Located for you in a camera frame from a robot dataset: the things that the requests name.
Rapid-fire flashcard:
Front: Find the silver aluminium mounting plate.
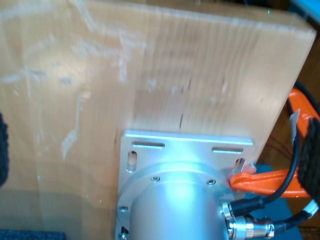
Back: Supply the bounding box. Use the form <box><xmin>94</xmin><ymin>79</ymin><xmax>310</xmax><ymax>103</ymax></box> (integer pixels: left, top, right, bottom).
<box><xmin>114</xmin><ymin>128</ymin><xmax>258</xmax><ymax>240</ymax></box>

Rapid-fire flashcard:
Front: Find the brown paper mailer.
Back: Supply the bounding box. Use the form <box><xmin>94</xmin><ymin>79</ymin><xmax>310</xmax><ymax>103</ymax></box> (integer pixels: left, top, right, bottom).
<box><xmin>0</xmin><ymin>0</ymin><xmax>137</xmax><ymax>232</ymax></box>

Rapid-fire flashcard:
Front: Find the orange bar clamp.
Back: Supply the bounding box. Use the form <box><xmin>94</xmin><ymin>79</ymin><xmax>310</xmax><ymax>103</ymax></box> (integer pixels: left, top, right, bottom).
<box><xmin>228</xmin><ymin>86</ymin><xmax>320</xmax><ymax>200</ymax></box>

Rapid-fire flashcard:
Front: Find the black cable metal connector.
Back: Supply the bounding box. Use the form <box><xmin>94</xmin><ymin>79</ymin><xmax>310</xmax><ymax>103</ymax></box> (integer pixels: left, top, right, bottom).
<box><xmin>219</xmin><ymin>197</ymin><xmax>320</xmax><ymax>240</ymax></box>

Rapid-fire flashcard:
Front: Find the black base power cable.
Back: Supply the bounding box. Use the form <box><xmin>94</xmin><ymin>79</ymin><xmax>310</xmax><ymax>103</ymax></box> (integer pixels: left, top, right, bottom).
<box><xmin>229</xmin><ymin>81</ymin><xmax>320</xmax><ymax>214</ymax></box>

